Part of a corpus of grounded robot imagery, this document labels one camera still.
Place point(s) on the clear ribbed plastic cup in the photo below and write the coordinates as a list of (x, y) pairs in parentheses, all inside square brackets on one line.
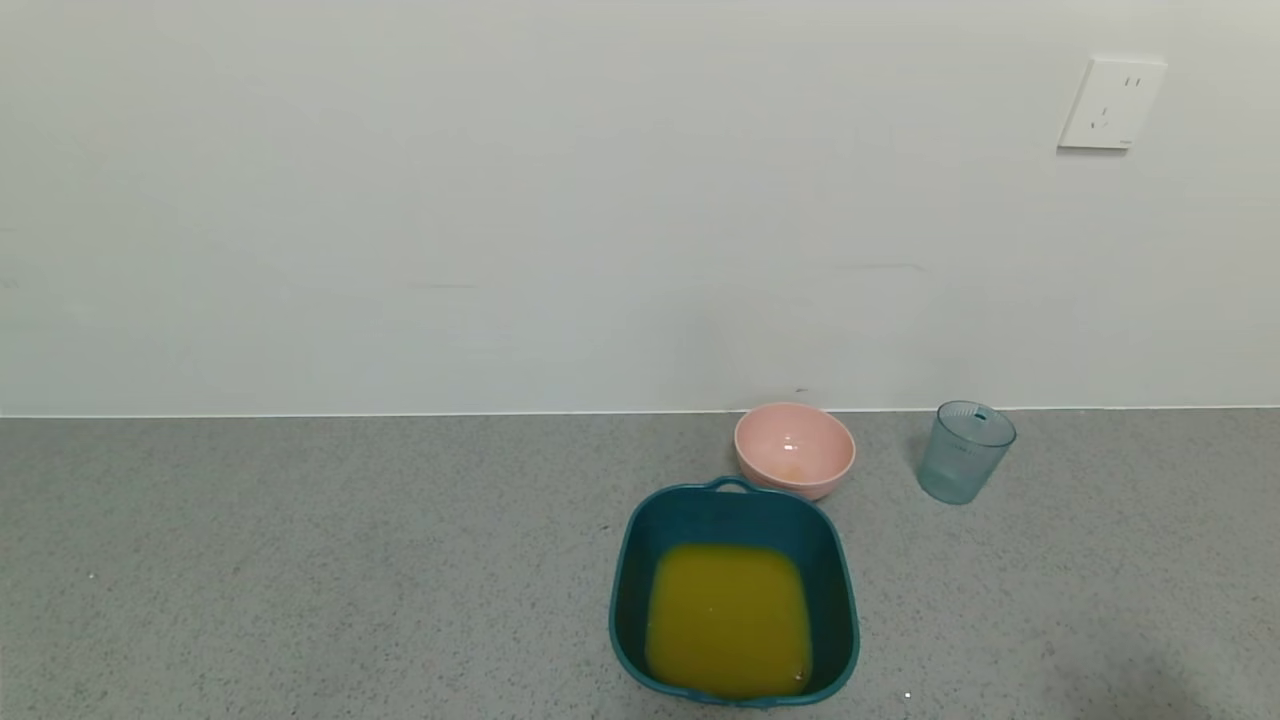
[(960, 460)]

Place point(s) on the teal square plastic basin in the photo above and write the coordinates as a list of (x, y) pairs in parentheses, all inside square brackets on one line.
[(630, 600)]

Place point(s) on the pink round bowl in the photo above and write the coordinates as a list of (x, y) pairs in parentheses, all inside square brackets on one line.
[(795, 450)]

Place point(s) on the white wall power socket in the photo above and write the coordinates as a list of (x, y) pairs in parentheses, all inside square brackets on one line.
[(1110, 105)]

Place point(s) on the orange juice liquid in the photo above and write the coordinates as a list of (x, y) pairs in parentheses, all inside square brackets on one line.
[(725, 620)]

